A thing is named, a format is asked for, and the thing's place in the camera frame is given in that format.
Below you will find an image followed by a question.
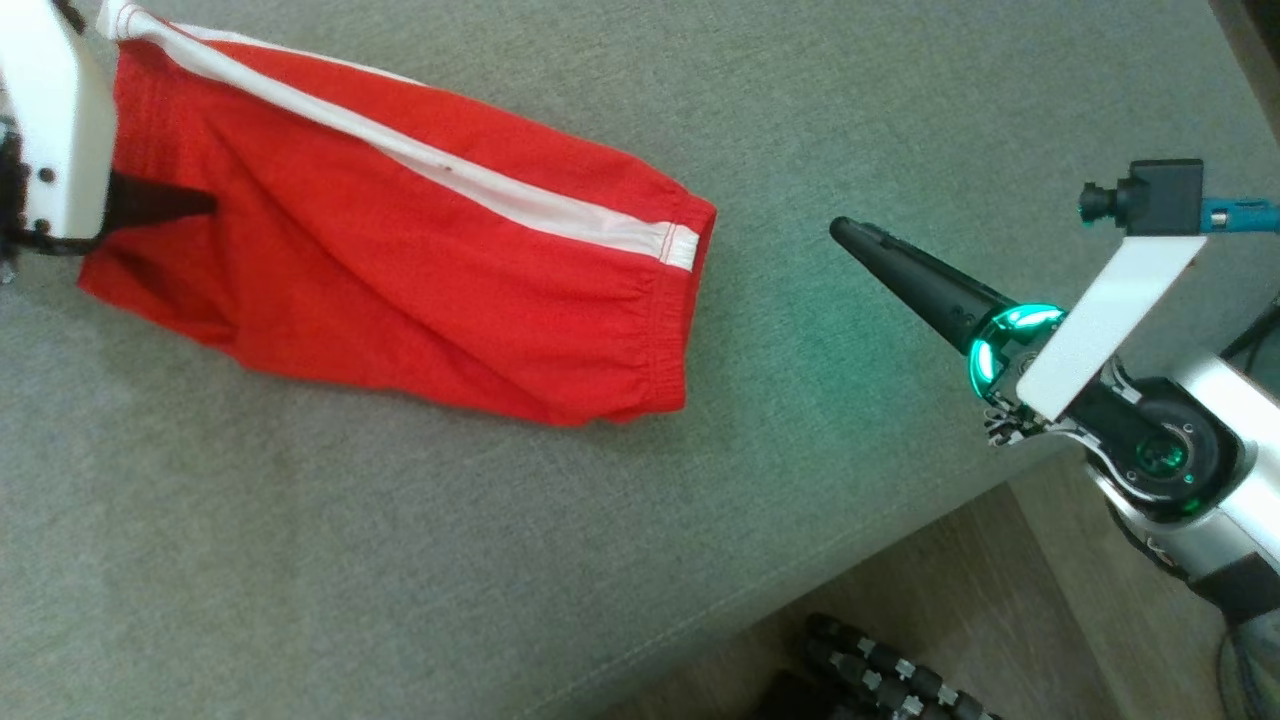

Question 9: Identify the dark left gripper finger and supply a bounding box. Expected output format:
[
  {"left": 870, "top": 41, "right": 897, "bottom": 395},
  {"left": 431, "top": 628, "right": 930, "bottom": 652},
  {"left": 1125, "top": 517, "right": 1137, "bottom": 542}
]
[{"left": 105, "top": 170, "right": 218, "bottom": 237}]

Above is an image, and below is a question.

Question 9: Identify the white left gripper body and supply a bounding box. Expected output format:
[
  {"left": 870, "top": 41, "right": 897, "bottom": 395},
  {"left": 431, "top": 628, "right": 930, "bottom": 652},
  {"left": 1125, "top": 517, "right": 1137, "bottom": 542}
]
[{"left": 0, "top": 0, "right": 120, "bottom": 241}]

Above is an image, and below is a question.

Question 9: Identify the red basketball shorts white stripe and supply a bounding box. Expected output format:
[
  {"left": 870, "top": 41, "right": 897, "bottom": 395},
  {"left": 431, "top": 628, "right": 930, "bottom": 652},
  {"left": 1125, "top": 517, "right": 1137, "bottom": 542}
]
[{"left": 78, "top": 0, "right": 719, "bottom": 429}]

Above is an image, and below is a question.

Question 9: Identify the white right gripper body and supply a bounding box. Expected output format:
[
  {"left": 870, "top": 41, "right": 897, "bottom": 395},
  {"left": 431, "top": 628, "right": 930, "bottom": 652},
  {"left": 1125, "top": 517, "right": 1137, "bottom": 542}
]
[{"left": 963, "top": 235, "right": 1209, "bottom": 447}]

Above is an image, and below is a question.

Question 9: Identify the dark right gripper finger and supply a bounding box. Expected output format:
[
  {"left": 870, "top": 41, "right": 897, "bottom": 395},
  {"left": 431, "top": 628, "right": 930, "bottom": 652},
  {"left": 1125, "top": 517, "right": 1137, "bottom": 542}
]
[{"left": 829, "top": 215, "right": 1013, "bottom": 354}]

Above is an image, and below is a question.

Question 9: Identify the grey sofa seat cushion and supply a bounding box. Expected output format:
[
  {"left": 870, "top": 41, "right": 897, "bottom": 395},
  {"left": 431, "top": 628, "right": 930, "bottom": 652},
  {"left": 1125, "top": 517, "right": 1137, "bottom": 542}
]
[{"left": 0, "top": 0, "right": 1266, "bottom": 720}]

